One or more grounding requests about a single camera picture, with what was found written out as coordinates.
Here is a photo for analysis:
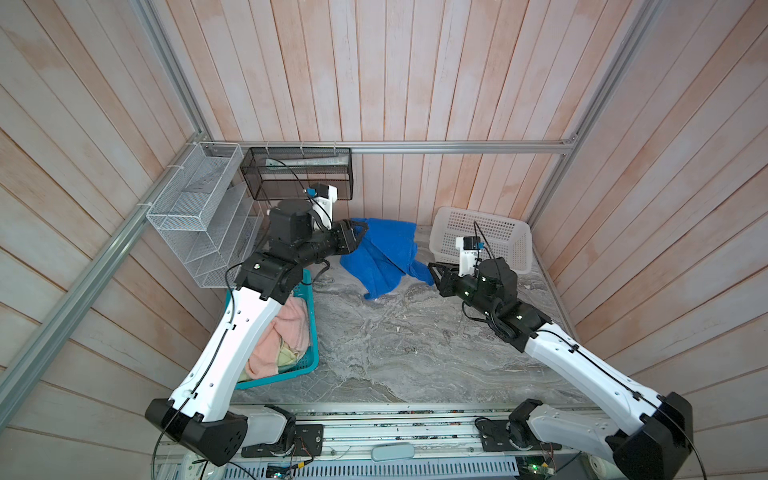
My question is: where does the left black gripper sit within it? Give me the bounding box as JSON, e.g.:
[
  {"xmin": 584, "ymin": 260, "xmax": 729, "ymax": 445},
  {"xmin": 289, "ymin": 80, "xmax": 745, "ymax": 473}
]
[{"xmin": 294, "ymin": 217, "xmax": 367, "ymax": 266}]

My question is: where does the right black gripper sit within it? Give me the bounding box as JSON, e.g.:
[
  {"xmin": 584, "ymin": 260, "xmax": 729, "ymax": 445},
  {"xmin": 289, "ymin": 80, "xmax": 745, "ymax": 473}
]
[{"xmin": 427, "ymin": 260, "xmax": 495, "ymax": 322}]

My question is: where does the blue towel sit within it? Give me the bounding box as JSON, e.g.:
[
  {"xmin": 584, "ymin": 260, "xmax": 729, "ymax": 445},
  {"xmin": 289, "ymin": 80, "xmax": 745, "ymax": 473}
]
[{"xmin": 340, "ymin": 218, "xmax": 434, "ymax": 301}]

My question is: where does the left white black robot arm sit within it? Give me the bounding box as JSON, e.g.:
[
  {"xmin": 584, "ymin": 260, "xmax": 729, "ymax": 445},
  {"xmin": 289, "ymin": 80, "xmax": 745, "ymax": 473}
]
[{"xmin": 145, "ymin": 200, "xmax": 368, "ymax": 467}]

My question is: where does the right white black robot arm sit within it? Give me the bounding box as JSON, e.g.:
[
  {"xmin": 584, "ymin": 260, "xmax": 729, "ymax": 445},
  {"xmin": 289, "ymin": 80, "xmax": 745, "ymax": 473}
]
[{"xmin": 428, "ymin": 258, "xmax": 695, "ymax": 479}]

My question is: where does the white plastic basket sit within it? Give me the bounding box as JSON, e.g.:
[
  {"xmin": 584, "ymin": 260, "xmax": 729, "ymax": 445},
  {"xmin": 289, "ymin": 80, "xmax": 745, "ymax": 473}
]
[{"xmin": 429, "ymin": 207, "xmax": 533, "ymax": 274}]

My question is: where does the pink towel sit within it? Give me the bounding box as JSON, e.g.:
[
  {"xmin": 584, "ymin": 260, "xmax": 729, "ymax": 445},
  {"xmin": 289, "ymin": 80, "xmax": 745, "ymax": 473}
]
[{"xmin": 244, "ymin": 297, "xmax": 310, "ymax": 380}]

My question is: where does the teal plastic basket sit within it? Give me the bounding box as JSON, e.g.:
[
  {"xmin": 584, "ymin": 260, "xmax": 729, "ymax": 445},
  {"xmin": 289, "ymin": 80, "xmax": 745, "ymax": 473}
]
[{"xmin": 235, "ymin": 283, "xmax": 319, "ymax": 390}]

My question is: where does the pale green towel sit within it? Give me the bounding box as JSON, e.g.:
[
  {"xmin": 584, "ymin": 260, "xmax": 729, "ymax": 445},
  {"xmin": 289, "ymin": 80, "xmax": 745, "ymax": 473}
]
[{"xmin": 276, "ymin": 342, "xmax": 303, "ymax": 372}]

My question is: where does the white tape roll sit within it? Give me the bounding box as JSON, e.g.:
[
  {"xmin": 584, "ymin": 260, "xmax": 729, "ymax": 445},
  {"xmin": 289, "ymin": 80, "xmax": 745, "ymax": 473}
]
[{"xmin": 588, "ymin": 455, "xmax": 615, "ymax": 480}]

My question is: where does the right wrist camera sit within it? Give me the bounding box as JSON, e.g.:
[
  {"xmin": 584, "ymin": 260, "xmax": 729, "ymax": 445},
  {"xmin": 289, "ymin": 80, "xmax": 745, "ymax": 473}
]
[{"xmin": 455, "ymin": 236, "xmax": 485, "ymax": 277}]

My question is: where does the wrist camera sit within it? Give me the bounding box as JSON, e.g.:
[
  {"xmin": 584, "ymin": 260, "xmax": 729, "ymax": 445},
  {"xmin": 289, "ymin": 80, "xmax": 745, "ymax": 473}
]
[
  {"xmin": 455, "ymin": 236, "xmax": 485, "ymax": 277},
  {"xmin": 306, "ymin": 183, "xmax": 338, "ymax": 229}
]

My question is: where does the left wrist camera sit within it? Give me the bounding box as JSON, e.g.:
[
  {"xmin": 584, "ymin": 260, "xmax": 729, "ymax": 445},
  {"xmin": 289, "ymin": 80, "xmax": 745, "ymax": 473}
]
[{"xmin": 306, "ymin": 183, "xmax": 338, "ymax": 229}]

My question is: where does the black mesh wall basket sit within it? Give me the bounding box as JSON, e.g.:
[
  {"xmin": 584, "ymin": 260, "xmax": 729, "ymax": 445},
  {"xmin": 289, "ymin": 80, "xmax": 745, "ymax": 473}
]
[{"xmin": 240, "ymin": 146, "xmax": 354, "ymax": 202}]

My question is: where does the white wire wall shelf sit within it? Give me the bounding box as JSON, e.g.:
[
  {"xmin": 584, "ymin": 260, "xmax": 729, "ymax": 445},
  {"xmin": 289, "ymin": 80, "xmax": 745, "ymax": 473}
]
[{"xmin": 147, "ymin": 142, "xmax": 265, "ymax": 289}]

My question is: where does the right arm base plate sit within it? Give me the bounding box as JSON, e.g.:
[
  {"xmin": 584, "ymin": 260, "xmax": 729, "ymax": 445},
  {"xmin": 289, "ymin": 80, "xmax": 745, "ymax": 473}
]
[{"xmin": 474, "ymin": 417, "xmax": 562, "ymax": 452}]

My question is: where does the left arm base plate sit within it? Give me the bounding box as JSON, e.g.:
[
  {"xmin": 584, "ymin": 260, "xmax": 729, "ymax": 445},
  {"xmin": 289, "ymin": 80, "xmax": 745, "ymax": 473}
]
[{"xmin": 241, "ymin": 424, "xmax": 324, "ymax": 458}]

